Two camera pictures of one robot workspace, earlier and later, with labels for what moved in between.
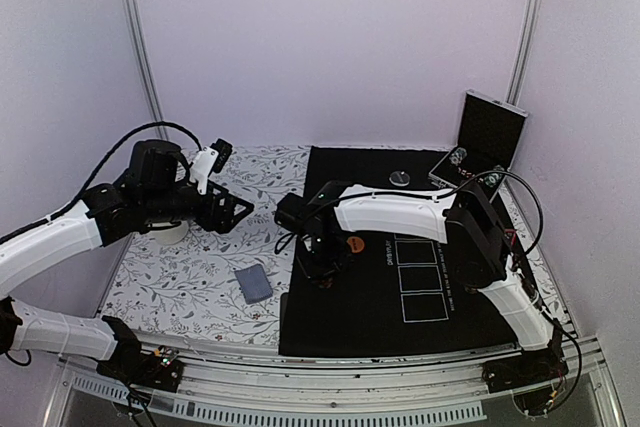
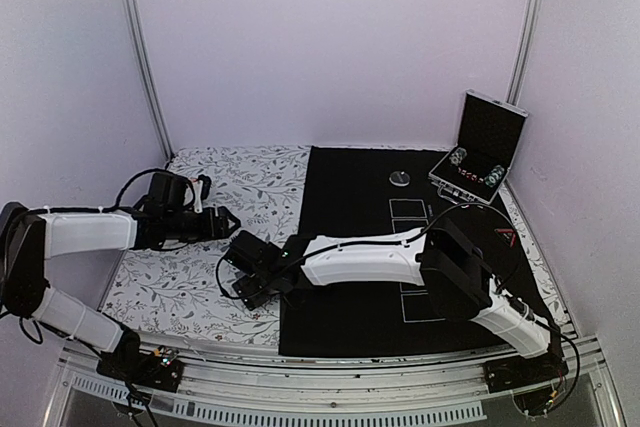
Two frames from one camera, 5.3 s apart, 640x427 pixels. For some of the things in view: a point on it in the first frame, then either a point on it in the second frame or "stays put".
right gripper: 344,260 to 251,302
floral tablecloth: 212,286 stays put
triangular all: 511,234 stays put
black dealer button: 399,178 stays put
